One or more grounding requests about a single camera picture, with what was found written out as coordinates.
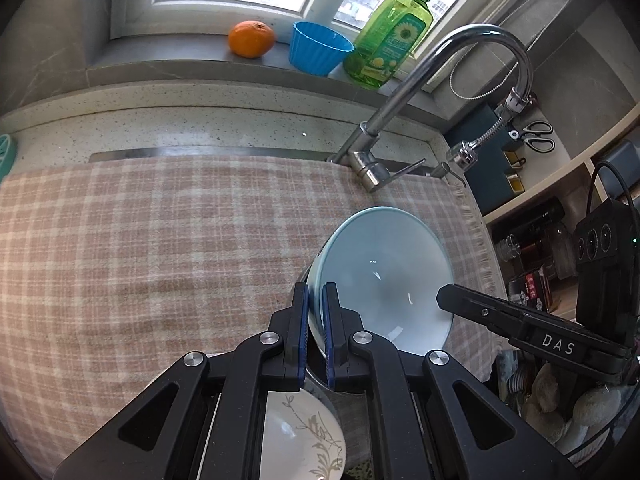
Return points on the pink plaid cloth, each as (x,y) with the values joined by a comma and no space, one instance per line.
(150,260)

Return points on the green dish soap bottle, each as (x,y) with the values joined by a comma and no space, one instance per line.
(390,40)

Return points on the dark bottle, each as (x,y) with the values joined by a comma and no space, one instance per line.
(540,217)

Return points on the orange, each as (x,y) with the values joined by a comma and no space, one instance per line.
(252,39)

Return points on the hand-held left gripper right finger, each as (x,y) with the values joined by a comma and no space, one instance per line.
(329,330)

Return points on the person's fluffy beige clothing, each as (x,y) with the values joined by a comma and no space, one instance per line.
(590,405)

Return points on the red packet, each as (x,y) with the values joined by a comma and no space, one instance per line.
(530,287)

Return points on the white leaf print plate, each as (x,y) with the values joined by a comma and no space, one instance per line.
(290,440)

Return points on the blue ribbed cup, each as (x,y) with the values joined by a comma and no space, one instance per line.
(320,52)

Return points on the dark blue storage rack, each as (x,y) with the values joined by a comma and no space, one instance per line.
(480,180)

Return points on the scissors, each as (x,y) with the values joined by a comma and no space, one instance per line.
(542,142)

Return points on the chrome faucet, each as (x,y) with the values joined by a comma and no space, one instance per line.
(400,95)

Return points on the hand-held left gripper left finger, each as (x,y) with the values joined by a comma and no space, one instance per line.
(303,330)

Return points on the light blue bowl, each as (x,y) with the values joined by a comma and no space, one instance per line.
(390,260)

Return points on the small metal sink knob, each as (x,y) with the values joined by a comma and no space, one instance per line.
(442,170)

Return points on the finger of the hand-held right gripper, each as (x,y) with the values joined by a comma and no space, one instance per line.
(500,312)

